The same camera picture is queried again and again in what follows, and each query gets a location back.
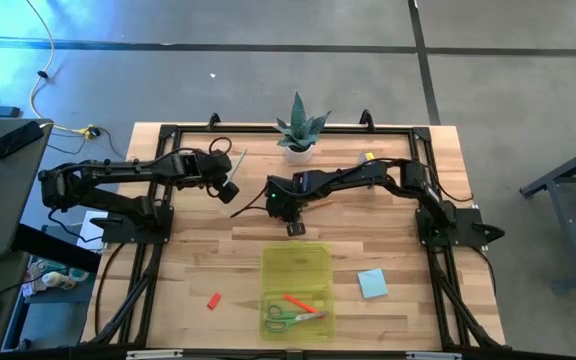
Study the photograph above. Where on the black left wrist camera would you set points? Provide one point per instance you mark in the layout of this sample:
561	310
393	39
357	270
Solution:
193	165

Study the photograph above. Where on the white bottle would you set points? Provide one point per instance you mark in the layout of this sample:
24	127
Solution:
58	280

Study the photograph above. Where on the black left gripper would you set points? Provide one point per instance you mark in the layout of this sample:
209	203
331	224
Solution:
215	170

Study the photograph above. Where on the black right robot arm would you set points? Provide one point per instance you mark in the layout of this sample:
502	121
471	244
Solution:
358	175

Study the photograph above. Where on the silver frame bracket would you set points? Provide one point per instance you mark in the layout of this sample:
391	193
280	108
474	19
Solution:
433	356
153	354

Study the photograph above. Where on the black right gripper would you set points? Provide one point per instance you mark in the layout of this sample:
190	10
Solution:
283	200

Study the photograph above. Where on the blue-grey metal cart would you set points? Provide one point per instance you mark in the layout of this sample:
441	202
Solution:
575	240

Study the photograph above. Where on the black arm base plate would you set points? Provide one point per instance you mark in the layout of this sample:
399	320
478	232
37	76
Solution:
133	232
468	220

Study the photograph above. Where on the orange-red marker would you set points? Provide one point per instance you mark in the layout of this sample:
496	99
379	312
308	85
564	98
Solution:
298	303

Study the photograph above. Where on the blue sticky note pad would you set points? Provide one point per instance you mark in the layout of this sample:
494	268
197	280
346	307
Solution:
373	283

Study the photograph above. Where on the dark grey desk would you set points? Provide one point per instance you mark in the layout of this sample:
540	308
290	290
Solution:
8	200

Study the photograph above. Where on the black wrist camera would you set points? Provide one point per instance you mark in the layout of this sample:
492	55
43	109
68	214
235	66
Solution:
193	165
306	182

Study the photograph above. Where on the green pencil with orange eraser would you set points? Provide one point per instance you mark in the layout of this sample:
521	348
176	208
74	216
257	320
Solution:
238	164

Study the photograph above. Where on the snake plant in white pot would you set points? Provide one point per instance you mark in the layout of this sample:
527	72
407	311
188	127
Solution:
298	155

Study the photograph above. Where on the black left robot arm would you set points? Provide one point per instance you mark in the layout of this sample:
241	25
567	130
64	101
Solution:
118	167

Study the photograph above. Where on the black phone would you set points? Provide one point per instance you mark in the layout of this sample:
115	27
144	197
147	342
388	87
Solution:
15	140

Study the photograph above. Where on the orange-red eraser block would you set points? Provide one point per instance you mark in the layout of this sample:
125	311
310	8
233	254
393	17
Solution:
214	301

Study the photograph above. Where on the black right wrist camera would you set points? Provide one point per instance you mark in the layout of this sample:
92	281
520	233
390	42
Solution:
306	182

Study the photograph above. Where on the black aluminium rig frame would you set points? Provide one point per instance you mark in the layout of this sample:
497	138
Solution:
248	129

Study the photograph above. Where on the yellow-green transparent plastic case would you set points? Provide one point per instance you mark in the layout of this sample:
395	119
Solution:
295	265

